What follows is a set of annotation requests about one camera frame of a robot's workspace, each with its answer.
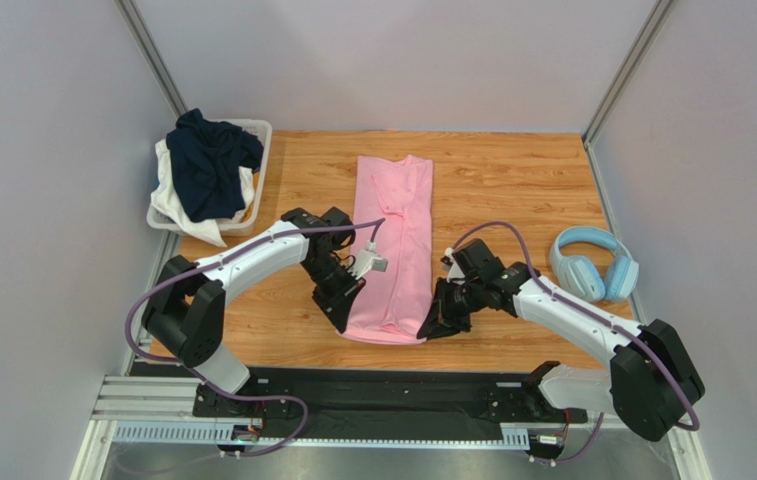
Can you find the right aluminium corner post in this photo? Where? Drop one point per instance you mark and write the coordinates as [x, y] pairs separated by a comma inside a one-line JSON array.
[[628, 67]]

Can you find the aluminium corner post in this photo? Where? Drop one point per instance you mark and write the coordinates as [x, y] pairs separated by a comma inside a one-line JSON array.
[[135, 21], [628, 67]]

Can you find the aluminium frame rail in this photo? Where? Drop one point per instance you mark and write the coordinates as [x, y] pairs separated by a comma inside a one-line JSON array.
[[159, 422]]

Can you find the white plastic laundry basket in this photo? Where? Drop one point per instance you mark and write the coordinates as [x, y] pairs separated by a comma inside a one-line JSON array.
[[263, 130]]

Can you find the navy blue t shirt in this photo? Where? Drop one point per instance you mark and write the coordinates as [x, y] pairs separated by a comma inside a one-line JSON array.
[[207, 159]]

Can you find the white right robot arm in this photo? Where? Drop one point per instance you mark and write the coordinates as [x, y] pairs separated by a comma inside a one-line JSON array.
[[646, 377]]

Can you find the left aluminium corner post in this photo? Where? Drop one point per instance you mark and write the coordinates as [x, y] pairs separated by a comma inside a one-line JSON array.
[[135, 21]]

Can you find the white t shirt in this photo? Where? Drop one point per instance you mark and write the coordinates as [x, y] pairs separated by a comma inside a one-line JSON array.
[[165, 200]]

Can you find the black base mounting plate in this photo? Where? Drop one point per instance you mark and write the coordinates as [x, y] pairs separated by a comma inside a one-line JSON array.
[[350, 404]]

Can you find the pink t shirt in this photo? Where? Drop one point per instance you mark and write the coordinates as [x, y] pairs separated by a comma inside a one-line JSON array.
[[394, 304]]

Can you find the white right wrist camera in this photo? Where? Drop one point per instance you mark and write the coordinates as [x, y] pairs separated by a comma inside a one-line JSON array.
[[451, 267]]

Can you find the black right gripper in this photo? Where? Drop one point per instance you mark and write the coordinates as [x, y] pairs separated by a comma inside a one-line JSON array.
[[451, 301]]

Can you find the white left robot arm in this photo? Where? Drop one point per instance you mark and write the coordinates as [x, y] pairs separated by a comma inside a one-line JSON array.
[[185, 310]]

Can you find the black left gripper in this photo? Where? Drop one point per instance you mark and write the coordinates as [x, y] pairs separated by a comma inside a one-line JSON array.
[[338, 305]]

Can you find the light blue headphones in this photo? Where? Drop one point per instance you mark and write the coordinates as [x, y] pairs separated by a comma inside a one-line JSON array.
[[582, 278]]

